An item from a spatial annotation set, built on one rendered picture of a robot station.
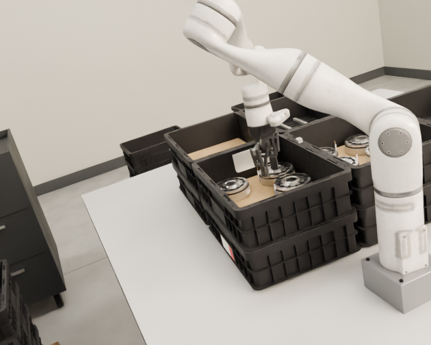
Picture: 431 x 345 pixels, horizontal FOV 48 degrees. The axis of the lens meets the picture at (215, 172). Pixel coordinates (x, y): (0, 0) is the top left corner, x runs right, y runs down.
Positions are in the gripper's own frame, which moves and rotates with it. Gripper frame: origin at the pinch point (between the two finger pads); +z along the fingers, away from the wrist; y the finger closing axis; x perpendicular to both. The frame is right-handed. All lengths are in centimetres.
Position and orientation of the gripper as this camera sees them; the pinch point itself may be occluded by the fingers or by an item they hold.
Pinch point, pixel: (269, 168)
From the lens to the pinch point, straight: 138.4
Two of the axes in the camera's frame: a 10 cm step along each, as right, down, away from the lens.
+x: 8.3, 0.2, -5.5
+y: -5.1, 4.2, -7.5
